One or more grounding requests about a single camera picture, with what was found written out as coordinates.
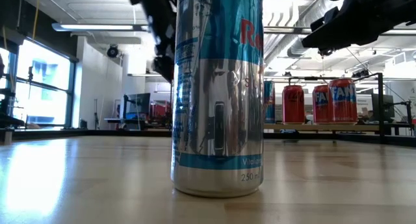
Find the large glass window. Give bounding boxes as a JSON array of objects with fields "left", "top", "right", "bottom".
[{"left": 0, "top": 38, "right": 77, "bottom": 129}]

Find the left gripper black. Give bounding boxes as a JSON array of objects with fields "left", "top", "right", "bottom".
[{"left": 127, "top": 0, "right": 178, "bottom": 84}]

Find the red Fanta can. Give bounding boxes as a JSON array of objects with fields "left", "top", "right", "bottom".
[
  {"left": 311, "top": 84, "right": 334, "bottom": 125},
  {"left": 327, "top": 77, "right": 359, "bottom": 125}
]

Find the yellow power cable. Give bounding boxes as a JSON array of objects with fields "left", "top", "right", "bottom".
[{"left": 31, "top": 0, "right": 42, "bottom": 42}]

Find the black computer monitor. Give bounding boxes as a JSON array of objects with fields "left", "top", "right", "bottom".
[
  {"left": 371, "top": 93, "right": 396, "bottom": 119},
  {"left": 122, "top": 92, "right": 152, "bottom": 121}
]

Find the grey ventilation duct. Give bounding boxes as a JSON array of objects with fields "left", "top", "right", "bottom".
[{"left": 265, "top": 0, "right": 329, "bottom": 64}]

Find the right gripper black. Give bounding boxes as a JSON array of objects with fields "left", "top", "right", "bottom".
[{"left": 302, "top": 0, "right": 416, "bottom": 57}]

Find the wooden shelf with black frame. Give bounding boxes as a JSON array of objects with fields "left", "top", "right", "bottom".
[{"left": 263, "top": 72, "right": 385, "bottom": 144}]

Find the silver blue Red Bull can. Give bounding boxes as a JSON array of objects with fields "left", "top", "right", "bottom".
[
  {"left": 263, "top": 80, "right": 276, "bottom": 124},
  {"left": 170, "top": 0, "right": 265, "bottom": 199}
]

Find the long ceiling light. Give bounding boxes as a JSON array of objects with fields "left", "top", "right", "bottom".
[{"left": 51, "top": 21, "right": 150, "bottom": 32}]

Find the black aluminium table frame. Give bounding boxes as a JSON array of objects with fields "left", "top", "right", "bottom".
[{"left": 0, "top": 128, "right": 416, "bottom": 147}]

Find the red Coca-Cola can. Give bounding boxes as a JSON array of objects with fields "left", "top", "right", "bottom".
[{"left": 281, "top": 84, "right": 306, "bottom": 125}]

